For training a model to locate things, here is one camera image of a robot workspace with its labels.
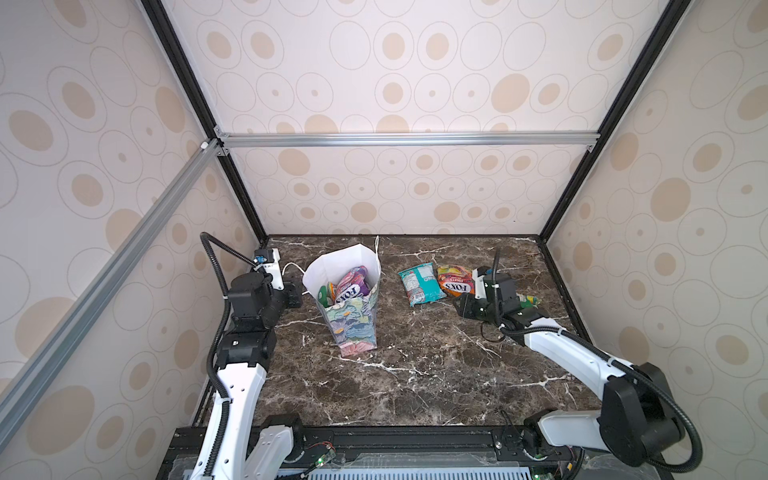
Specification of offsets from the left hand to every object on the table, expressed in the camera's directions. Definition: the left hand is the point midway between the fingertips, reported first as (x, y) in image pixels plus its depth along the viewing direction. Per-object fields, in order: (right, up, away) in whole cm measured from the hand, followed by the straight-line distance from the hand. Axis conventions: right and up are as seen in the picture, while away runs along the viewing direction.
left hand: (300, 269), depth 72 cm
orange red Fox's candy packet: (+44, -4, +29) cm, 53 cm away
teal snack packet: (+33, -6, +31) cm, 45 cm away
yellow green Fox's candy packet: (+3, -8, +17) cm, 19 cm away
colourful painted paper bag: (+12, -14, +6) cm, 20 cm away
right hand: (+42, -9, +15) cm, 46 cm away
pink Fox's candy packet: (+12, -5, +10) cm, 16 cm away
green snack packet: (+66, -11, +24) cm, 72 cm away
